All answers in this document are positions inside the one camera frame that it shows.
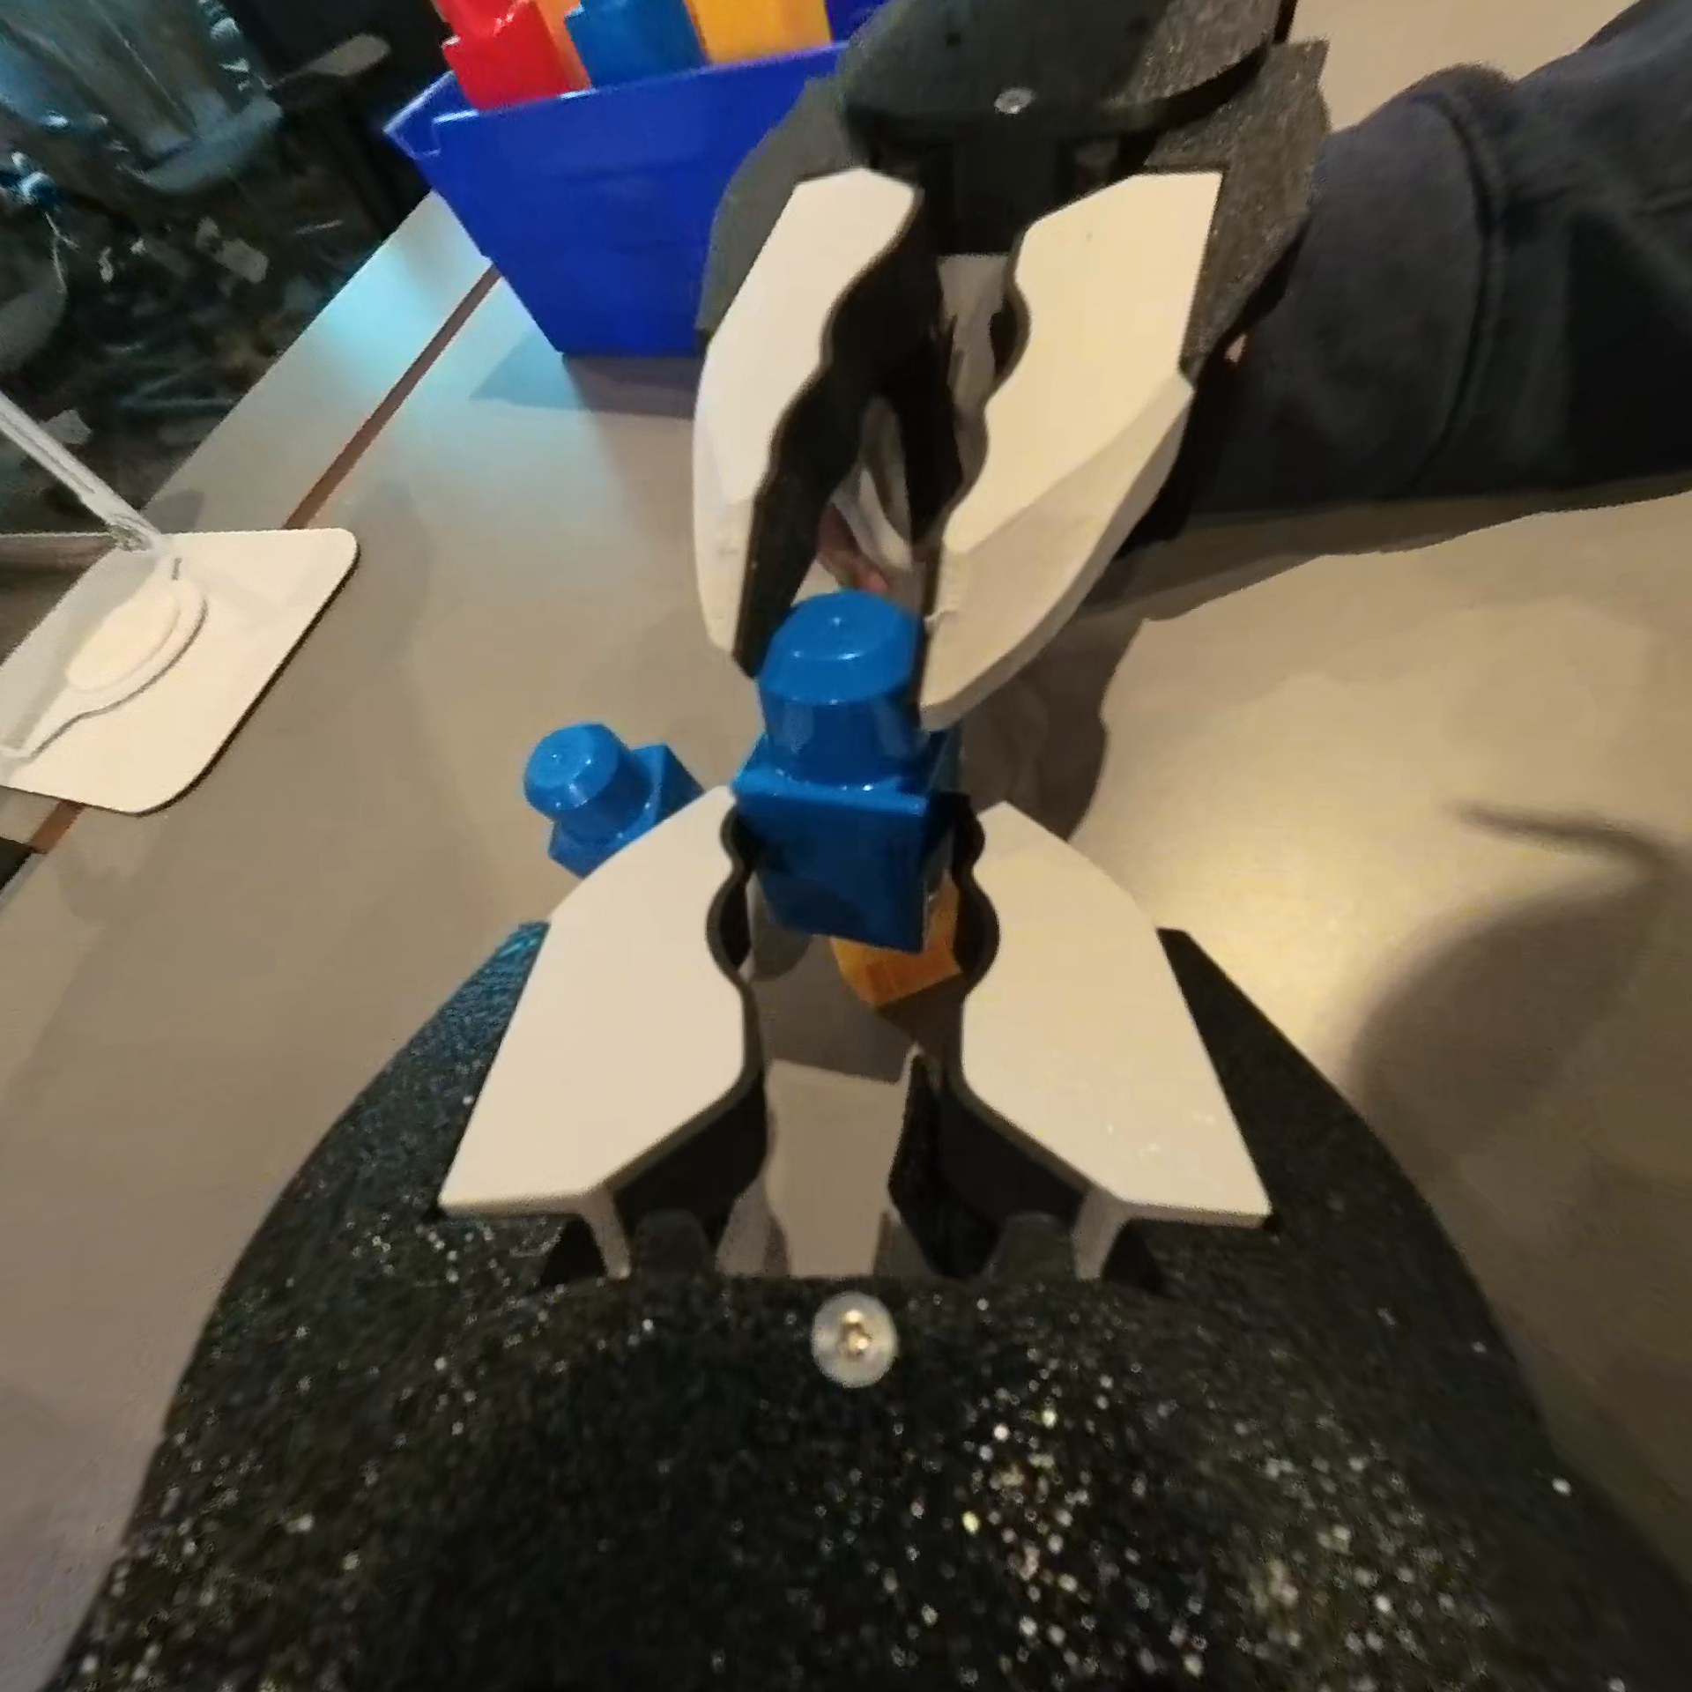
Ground red mega block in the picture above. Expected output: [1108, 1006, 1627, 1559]
[439, 0, 593, 112]

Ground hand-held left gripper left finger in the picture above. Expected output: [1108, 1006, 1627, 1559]
[439, 789, 771, 1279]

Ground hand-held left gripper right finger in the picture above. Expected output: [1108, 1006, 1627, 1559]
[899, 797, 1273, 1279]

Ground blue bin holding blocks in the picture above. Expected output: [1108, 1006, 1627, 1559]
[387, 42, 855, 359]

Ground blue mega block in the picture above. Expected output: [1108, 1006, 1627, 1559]
[524, 725, 706, 879]
[569, 0, 706, 85]
[731, 593, 963, 958]

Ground grey office chair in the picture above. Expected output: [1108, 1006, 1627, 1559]
[52, 14, 398, 255]

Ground person's right forearm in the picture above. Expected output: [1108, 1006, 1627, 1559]
[1137, 62, 1692, 559]

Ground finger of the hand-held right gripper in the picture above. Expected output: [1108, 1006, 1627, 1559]
[691, 172, 926, 680]
[912, 172, 1224, 733]

